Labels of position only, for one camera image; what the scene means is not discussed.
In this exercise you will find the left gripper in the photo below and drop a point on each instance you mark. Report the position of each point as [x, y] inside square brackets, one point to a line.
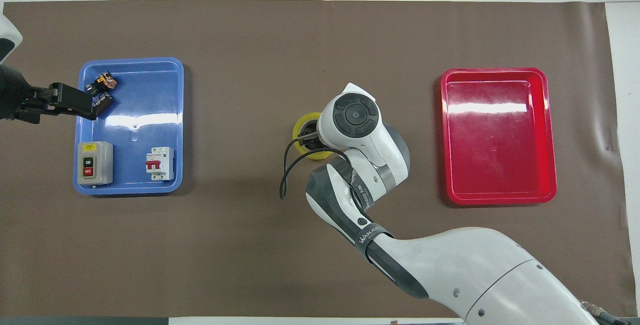
[12, 96]

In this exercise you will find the yellow tape roll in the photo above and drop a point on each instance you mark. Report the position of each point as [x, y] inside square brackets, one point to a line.
[300, 130]

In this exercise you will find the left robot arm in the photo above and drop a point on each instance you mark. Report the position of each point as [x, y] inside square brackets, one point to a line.
[6, 32]

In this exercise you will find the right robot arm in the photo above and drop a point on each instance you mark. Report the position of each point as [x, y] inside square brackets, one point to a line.
[465, 270]

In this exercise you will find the small dark relay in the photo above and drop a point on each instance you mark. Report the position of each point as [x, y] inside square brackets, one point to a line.
[104, 103]

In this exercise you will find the small orange black relay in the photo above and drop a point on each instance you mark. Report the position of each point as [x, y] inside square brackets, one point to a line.
[104, 81]

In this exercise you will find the blue plastic tray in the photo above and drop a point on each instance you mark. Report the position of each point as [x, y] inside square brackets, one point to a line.
[145, 100]

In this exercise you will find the white red circuit breaker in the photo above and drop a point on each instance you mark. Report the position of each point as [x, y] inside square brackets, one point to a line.
[160, 163]

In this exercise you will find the red plastic tray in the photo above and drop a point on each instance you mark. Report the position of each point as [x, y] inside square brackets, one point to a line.
[500, 140]

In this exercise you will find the grey on-off switch box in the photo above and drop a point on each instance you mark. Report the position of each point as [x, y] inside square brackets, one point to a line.
[95, 163]

